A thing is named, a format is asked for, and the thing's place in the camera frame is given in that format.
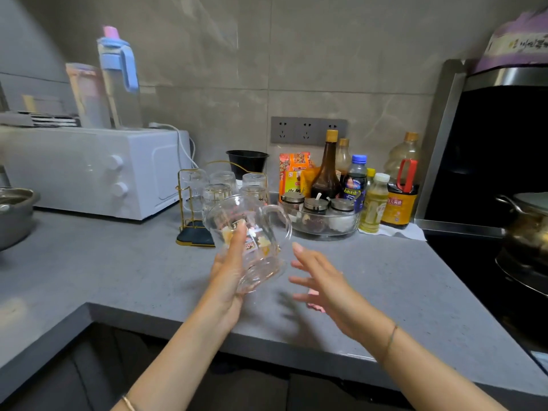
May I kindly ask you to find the cartoon cat print glass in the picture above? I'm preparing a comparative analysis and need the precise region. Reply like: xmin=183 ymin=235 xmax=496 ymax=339
xmin=239 ymin=186 xmax=271 ymax=207

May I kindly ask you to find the stainless steel pot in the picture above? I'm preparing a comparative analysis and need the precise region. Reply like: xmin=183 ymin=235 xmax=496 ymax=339
xmin=496 ymin=194 xmax=548 ymax=270

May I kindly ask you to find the glass spice jar steel lid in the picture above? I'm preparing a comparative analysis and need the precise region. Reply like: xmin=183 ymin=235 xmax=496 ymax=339
xmin=328 ymin=199 xmax=356 ymax=232
xmin=303 ymin=193 xmax=329 ymax=232
xmin=281 ymin=192 xmax=305 ymax=219

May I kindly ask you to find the dark bottle blue cap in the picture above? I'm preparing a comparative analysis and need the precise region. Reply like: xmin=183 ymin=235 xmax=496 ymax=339
xmin=341 ymin=154 xmax=368 ymax=212

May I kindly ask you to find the yellow liquid bottle white cap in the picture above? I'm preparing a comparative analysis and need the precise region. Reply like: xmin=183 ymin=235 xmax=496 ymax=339
xmin=358 ymin=172 xmax=391 ymax=234

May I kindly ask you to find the white power cable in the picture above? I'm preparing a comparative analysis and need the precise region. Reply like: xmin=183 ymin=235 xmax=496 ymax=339
xmin=148 ymin=122 xmax=199 ymax=170

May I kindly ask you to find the gold wire cup rack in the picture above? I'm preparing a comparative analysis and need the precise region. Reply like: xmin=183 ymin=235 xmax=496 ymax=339
xmin=175 ymin=161 xmax=269 ymax=248

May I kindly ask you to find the clear jug blue lid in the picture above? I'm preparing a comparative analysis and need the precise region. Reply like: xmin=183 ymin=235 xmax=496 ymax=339
xmin=97 ymin=26 xmax=142 ymax=130

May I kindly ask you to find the steel pot lid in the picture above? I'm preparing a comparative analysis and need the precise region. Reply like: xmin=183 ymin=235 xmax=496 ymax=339
xmin=511 ymin=191 xmax=548 ymax=215

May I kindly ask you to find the thin string bracelet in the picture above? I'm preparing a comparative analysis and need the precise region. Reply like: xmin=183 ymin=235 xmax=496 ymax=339
xmin=380 ymin=324 xmax=399 ymax=364

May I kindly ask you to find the white microwave oven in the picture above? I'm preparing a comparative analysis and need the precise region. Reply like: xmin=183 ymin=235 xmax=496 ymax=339
xmin=0 ymin=126 xmax=192 ymax=221

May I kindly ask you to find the white paper towel sheet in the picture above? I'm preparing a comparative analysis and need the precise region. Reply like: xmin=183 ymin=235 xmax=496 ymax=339
xmin=359 ymin=222 xmax=428 ymax=242

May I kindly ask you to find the clear round condiment tray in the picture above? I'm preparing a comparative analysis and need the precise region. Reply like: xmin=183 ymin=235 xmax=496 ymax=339
xmin=280 ymin=200 xmax=362 ymax=238

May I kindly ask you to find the clear container pink lid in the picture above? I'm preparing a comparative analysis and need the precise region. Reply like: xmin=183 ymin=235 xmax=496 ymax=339
xmin=65 ymin=63 xmax=111 ymax=129

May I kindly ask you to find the grey wall socket panel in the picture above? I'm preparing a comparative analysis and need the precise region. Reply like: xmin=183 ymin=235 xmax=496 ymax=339
xmin=270 ymin=116 xmax=348 ymax=145

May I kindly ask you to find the person's right hand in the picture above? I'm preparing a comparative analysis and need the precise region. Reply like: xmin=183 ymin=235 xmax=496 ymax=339
xmin=289 ymin=242 xmax=399 ymax=362

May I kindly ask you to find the yellow seasoning pouch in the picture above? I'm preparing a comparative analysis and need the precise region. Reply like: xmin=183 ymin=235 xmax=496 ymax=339
xmin=299 ymin=167 xmax=321 ymax=198

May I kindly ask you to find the short textured glass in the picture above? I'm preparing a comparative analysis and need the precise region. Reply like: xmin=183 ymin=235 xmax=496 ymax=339
xmin=201 ymin=183 xmax=233 ymax=215

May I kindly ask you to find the orange seasoning packet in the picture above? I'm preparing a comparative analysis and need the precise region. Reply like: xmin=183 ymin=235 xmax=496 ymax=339
xmin=279 ymin=152 xmax=312 ymax=202

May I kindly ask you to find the clear bottle brown cap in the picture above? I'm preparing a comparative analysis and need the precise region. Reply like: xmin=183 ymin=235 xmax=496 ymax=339
xmin=335 ymin=138 xmax=352 ymax=176

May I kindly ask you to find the black plastic bowl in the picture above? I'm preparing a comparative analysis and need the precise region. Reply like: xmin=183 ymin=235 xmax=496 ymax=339
xmin=225 ymin=150 xmax=269 ymax=180

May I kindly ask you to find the large bottle red handle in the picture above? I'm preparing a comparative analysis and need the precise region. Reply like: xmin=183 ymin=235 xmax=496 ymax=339
xmin=380 ymin=132 xmax=420 ymax=230

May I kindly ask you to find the steel basin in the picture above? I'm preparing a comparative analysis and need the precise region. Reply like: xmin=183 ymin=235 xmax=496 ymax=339
xmin=0 ymin=187 xmax=40 ymax=251

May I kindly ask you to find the penguin print glass mug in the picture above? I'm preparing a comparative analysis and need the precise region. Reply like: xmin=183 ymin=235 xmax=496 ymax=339
xmin=204 ymin=194 xmax=293 ymax=295

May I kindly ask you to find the person's left hand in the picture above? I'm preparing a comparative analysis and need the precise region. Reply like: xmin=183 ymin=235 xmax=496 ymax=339
xmin=199 ymin=220 xmax=249 ymax=335

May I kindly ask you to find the dark brown glass bottle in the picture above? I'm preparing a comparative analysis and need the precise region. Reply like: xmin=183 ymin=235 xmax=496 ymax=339
xmin=310 ymin=130 xmax=342 ymax=201

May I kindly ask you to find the person's left forearm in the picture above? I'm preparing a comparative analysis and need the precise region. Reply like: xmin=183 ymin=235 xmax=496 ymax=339
xmin=111 ymin=301 xmax=245 ymax=411

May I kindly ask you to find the purple food packet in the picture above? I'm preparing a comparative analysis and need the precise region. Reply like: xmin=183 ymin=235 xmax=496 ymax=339
xmin=473 ymin=8 xmax=548 ymax=74

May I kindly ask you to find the stack of flat coasters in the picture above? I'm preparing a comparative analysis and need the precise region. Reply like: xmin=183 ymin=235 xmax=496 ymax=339
xmin=0 ymin=111 xmax=81 ymax=128

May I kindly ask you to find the embossed ribbed clear glass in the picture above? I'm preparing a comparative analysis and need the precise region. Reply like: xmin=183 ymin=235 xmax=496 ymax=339
xmin=209 ymin=171 xmax=237 ymax=194

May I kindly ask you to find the pink striped cloth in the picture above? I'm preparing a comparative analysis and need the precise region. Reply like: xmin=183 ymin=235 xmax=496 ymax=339
xmin=306 ymin=288 xmax=326 ymax=314

